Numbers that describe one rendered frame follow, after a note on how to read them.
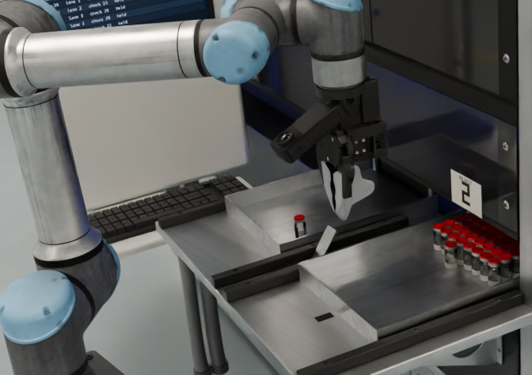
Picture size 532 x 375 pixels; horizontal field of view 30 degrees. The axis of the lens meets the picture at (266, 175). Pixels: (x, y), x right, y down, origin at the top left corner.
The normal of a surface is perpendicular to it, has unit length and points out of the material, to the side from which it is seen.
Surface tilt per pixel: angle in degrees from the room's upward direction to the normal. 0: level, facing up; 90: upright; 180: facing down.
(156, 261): 0
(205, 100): 90
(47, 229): 90
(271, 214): 0
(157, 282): 0
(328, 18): 90
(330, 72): 90
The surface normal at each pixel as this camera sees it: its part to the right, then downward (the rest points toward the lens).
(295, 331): -0.11, -0.91
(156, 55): -0.24, 0.33
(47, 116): 0.63, 0.22
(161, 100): 0.43, 0.32
